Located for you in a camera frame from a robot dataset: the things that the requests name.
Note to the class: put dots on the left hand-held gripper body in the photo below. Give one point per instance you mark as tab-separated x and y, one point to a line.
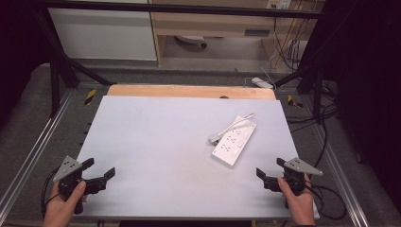
67	166

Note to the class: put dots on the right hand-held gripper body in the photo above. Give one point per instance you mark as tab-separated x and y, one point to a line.
299	167

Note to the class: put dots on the person's right hand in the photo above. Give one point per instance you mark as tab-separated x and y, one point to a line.
299	208

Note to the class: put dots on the person's left hand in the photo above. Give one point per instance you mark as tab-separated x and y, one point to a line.
60	208

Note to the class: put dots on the white table board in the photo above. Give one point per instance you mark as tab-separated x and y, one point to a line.
157	151

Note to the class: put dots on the small white floor power strip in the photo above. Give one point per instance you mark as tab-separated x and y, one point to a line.
262	83

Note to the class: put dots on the wooden table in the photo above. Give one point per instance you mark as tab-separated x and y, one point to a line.
189	91

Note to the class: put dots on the black curtain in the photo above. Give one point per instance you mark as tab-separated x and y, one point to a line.
369	78
17	47

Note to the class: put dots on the white cabinet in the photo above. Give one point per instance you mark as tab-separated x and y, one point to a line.
104	34

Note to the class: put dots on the office chair base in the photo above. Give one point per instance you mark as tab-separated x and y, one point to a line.
192	40

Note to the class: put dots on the wooden desk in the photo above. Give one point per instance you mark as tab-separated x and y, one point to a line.
214	22

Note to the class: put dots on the aluminium rail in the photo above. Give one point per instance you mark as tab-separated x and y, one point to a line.
343	176
34	145

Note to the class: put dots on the white wall outlet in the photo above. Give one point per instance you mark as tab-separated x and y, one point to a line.
279	3

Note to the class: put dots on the black metal frame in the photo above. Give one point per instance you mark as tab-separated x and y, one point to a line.
176	9

